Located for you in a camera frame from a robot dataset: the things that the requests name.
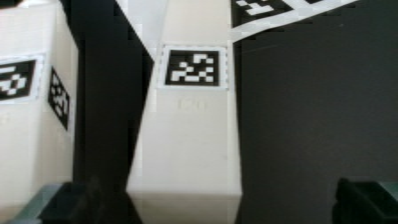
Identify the white desk leg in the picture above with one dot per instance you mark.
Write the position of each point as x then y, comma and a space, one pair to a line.
38, 100
186, 175

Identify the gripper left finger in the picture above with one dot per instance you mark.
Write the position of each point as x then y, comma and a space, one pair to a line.
27, 216

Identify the white fiducial marker sheet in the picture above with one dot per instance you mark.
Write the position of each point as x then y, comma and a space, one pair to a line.
260, 15

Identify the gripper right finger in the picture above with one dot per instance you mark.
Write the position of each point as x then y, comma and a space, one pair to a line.
392, 188

